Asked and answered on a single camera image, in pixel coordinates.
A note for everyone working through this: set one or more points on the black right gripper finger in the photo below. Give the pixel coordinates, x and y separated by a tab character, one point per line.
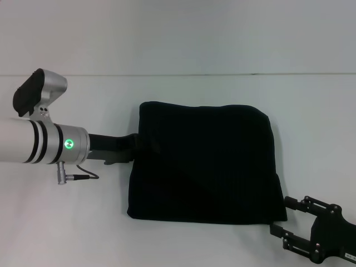
294	239
306	204

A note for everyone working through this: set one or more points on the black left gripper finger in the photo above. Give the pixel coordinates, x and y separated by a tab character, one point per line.
137	140

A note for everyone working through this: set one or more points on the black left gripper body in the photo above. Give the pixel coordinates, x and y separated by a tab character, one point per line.
111	147

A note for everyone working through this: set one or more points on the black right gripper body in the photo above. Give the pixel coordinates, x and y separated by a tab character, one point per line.
331	236

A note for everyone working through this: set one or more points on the black shirt with FREE print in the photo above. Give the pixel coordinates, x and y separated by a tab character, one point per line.
208	167

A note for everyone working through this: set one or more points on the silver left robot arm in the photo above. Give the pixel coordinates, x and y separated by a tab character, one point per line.
41	142

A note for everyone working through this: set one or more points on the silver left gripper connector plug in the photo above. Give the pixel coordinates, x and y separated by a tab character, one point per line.
62	173

